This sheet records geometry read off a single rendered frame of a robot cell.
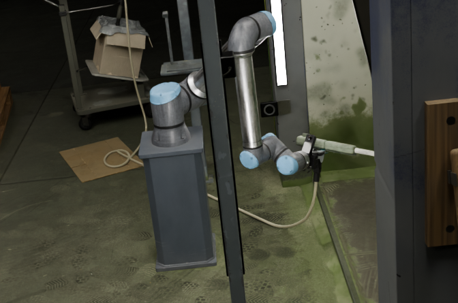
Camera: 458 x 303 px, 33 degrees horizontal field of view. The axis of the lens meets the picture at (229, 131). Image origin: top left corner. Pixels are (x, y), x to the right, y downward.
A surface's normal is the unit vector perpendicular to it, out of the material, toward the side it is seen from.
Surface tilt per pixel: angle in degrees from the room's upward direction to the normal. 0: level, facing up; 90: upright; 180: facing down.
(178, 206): 90
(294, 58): 90
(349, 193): 0
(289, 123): 90
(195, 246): 90
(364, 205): 0
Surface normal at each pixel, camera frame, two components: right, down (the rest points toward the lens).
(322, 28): 0.04, 0.36
